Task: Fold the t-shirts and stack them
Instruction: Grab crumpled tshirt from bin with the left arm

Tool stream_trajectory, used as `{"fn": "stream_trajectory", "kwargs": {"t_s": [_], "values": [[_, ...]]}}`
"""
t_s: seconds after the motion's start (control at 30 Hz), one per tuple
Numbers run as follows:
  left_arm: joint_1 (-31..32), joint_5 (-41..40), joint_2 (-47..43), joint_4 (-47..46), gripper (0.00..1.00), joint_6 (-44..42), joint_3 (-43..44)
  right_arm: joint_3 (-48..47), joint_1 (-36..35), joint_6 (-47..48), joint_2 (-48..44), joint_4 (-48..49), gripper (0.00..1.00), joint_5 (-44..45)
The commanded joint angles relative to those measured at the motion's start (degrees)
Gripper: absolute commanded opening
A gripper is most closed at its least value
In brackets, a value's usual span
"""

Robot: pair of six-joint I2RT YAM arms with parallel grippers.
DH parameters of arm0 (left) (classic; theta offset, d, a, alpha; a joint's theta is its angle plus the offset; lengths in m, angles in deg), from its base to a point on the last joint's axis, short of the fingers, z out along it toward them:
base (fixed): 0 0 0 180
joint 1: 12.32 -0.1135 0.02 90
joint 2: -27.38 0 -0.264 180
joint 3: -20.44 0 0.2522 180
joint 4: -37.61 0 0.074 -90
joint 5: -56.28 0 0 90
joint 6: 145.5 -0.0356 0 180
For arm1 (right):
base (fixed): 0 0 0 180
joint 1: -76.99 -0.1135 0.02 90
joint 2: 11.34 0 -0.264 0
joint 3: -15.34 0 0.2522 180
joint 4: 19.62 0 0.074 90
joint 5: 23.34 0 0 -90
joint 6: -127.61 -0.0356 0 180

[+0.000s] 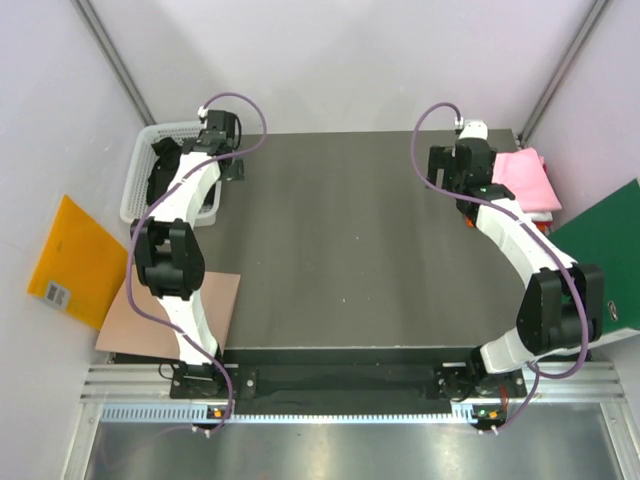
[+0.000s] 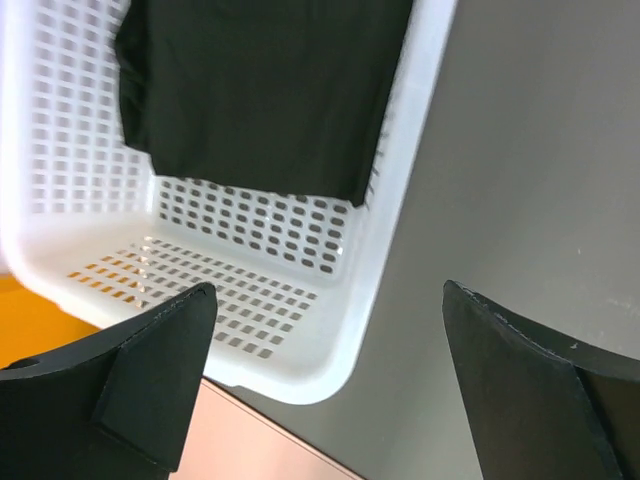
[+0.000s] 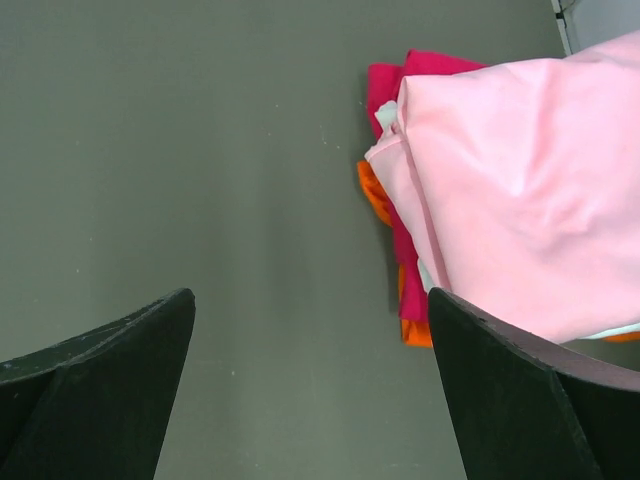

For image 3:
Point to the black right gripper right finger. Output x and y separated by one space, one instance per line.
523 407

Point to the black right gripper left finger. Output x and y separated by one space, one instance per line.
97 405

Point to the orange folded t-shirt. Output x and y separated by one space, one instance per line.
375 195

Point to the light pink folded t-shirt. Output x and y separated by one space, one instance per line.
530 172

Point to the magenta folded t-shirt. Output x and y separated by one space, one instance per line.
391 158

